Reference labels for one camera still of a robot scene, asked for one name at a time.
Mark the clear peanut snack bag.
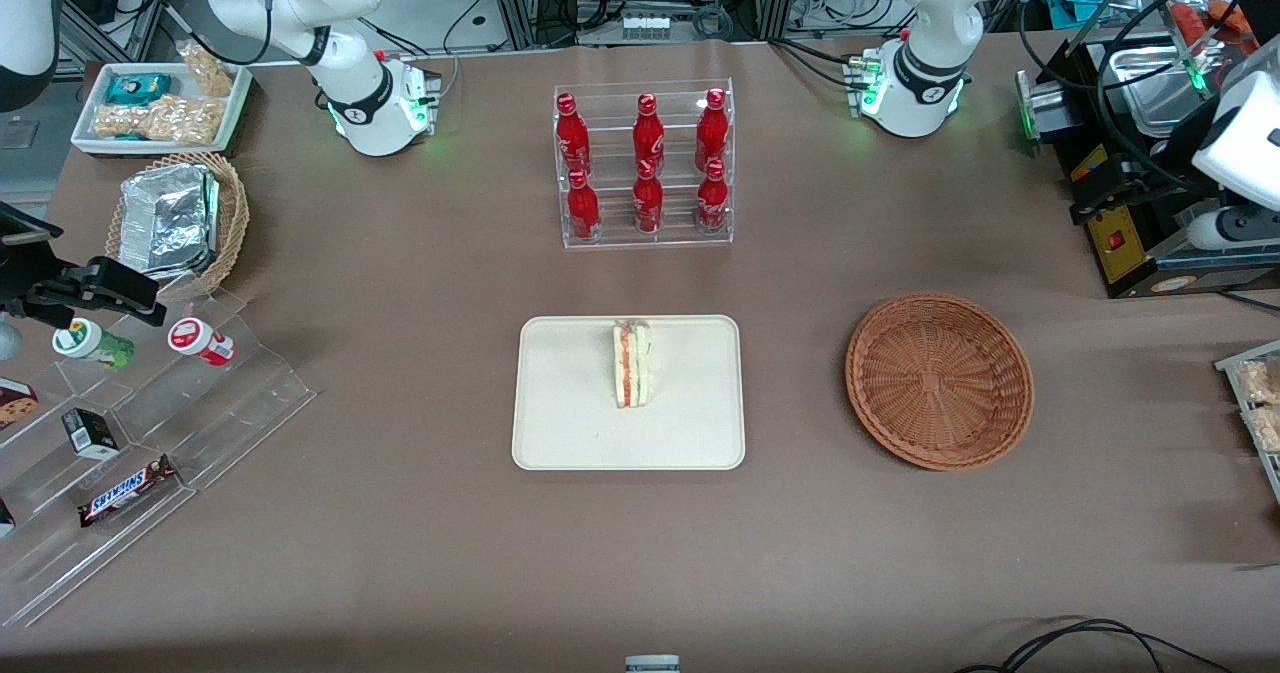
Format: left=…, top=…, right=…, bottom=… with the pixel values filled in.
left=93, top=95, right=223, bottom=144
left=178, top=41, right=236, bottom=97

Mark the Snickers chocolate bar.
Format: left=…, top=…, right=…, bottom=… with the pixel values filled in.
left=78, top=455, right=178, bottom=528

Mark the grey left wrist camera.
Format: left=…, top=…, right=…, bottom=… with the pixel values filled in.
left=1188, top=206, right=1280, bottom=252

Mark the clear acrylic bottle rack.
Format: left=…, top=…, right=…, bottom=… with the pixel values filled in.
left=553, top=79, right=734, bottom=250

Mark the silver foil pack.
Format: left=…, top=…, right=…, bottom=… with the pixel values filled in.
left=200, top=171, right=223, bottom=254
left=118, top=163, right=213, bottom=274

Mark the brown cake carton box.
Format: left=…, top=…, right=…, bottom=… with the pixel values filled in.
left=0, top=377, right=41, bottom=430

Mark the layered toy sandwich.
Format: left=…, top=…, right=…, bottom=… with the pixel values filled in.
left=612, top=320, right=653, bottom=409

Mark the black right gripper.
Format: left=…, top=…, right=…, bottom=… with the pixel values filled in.
left=0, top=203, right=168, bottom=332

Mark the white snack tray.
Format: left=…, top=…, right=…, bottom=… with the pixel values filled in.
left=70, top=61, right=253, bottom=157

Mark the red Coca-Cola bottle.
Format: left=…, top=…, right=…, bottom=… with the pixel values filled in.
left=567, top=169, right=601, bottom=242
left=555, top=92, right=591, bottom=176
left=633, top=159, right=664, bottom=235
left=696, top=88, right=729, bottom=172
left=633, top=93, right=665, bottom=176
left=696, top=158, right=729, bottom=235

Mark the silver metal tray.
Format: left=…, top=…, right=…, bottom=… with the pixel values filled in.
left=1110, top=41, right=1236, bottom=139

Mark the wicker basket with foil packs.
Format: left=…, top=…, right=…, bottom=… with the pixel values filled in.
left=105, top=151, right=251, bottom=299

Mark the empty brown wicker basket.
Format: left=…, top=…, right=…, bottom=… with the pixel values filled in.
left=845, top=293, right=1035, bottom=472

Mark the red lidded snack cup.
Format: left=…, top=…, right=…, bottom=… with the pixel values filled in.
left=167, top=317, right=236, bottom=367

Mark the silver metal cylinder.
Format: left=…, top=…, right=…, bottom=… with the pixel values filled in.
left=1015, top=71, right=1066, bottom=144

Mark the black floor cable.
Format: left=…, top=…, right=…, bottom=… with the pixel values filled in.
left=950, top=617, right=1236, bottom=673

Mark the cream plastic tray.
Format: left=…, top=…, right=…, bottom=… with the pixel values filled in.
left=511, top=315, right=747, bottom=472

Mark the clear tray with crackers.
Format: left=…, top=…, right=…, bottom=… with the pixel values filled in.
left=1214, top=341, right=1280, bottom=506

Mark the teal snack packet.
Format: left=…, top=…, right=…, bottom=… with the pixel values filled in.
left=105, top=73, right=173, bottom=106

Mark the green lidded snack cup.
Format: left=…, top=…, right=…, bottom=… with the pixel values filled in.
left=52, top=318, right=136, bottom=370

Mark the clear acrylic stepped display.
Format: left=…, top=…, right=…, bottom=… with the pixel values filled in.
left=0, top=288, right=317, bottom=629

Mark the black machine with yellow label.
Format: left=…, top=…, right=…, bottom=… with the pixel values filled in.
left=1040, top=38, right=1280, bottom=300

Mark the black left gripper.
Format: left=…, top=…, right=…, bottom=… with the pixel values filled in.
left=1068, top=111, right=1219, bottom=226

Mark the orange snack packet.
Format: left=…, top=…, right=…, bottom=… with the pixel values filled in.
left=1170, top=0, right=1251, bottom=54

